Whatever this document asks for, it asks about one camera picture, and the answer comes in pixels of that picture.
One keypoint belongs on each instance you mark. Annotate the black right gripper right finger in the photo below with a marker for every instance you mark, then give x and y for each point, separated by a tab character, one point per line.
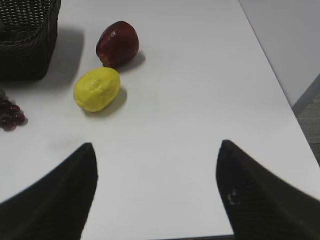
259	205

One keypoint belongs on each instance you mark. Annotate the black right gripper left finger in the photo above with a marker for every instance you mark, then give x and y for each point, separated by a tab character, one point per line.
56	207

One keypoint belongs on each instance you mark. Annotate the black woven basket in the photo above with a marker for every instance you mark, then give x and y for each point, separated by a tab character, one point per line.
28	35

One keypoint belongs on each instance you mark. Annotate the purple grape bunch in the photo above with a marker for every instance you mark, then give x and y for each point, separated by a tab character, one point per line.
11	114

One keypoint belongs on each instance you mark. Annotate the yellow lemon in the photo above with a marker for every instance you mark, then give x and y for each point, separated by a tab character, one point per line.
97	89

